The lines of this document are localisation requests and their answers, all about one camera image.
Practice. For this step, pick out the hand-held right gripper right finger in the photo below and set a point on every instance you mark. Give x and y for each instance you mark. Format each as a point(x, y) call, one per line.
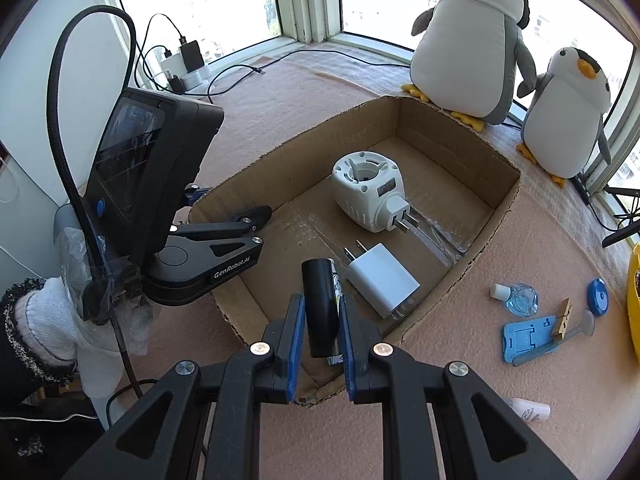
point(346, 355)

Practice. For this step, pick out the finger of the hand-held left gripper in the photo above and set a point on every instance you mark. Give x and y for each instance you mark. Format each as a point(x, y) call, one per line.
point(196, 194)
point(240, 221)

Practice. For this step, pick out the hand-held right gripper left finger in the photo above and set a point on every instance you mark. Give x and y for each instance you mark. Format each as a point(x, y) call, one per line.
point(299, 350)

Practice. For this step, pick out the black cylinder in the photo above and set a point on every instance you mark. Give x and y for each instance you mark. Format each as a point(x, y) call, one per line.
point(320, 310)

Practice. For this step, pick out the cardboard box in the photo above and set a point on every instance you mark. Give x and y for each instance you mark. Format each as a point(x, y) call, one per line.
point(310, 230)

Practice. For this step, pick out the white USB charger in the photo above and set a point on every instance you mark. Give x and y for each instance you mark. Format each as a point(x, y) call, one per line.
point(382, 277)

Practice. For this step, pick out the white plug-in mosquito heater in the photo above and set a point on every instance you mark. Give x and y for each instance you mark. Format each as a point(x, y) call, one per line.
point(365, 195)

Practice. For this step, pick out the small white bottle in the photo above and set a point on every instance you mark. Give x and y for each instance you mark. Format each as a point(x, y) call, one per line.
point(530, 410)

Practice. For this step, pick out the wooden clothespin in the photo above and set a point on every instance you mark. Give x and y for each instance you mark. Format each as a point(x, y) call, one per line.
point(562, 320)

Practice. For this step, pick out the grey spoon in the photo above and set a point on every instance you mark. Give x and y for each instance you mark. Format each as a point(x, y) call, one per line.
point(586, 321)

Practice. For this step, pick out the blue round case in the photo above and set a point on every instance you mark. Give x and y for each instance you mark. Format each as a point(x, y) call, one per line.
point(597, 297)

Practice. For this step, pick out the person's left forearm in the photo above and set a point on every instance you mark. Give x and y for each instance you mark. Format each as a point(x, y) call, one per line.
point(20, 350)

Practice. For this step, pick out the person's left hand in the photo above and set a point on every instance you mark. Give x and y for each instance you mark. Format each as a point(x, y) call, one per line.
point(60, 310)

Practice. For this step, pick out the black plug adapter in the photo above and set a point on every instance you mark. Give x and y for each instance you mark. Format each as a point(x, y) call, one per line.
point(176, 83)

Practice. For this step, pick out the white power strip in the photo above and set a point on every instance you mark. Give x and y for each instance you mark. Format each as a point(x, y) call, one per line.
point(192, 80)

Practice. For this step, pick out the white power adapter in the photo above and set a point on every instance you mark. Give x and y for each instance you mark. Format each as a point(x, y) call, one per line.
point(172, 66)

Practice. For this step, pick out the black power bank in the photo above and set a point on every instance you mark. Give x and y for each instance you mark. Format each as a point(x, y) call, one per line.
point(192, 55)

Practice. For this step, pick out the blue plastic phone stand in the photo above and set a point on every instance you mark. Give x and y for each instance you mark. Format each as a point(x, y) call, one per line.
point(527, 340)

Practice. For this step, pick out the small clear blue bottle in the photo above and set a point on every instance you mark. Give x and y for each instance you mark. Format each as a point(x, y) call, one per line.
point(522, 300)

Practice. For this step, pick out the large penguin plush toy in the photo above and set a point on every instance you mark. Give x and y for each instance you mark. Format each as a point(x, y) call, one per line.
point(465, 50)

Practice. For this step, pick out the yellow fruit bowl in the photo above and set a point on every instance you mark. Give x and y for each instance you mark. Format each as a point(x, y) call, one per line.
point(634, 285)

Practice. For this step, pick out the small penguin plush toy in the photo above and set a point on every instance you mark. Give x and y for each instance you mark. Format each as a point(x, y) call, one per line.
point(565, 130)

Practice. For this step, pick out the white window frame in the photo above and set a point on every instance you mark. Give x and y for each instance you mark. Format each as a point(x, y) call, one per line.
point(300, 0)

